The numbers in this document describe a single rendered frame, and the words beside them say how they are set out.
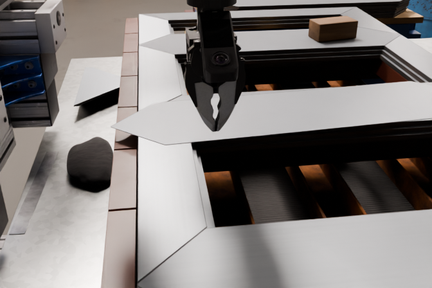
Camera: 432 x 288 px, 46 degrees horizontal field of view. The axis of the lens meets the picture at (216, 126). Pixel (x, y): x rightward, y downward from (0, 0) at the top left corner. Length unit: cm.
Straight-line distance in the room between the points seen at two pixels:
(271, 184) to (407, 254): 68
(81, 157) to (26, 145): 167
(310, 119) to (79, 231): 47
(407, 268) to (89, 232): 56
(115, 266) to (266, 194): 67
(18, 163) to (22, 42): 150
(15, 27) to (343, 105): 71
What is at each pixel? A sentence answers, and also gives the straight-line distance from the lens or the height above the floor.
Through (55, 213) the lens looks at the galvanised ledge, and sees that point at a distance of 102.
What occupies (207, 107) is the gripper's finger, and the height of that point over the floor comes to 94.
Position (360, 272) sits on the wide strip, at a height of 85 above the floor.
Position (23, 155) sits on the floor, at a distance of 270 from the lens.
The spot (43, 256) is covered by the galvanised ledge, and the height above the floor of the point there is 68.
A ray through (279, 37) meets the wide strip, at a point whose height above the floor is 85.
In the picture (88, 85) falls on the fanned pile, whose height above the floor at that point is 72.
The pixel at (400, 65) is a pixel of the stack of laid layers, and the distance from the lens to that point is 135.
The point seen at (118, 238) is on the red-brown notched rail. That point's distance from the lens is 70.
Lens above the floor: 126
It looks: 27 degrees down
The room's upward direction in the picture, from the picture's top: straight up
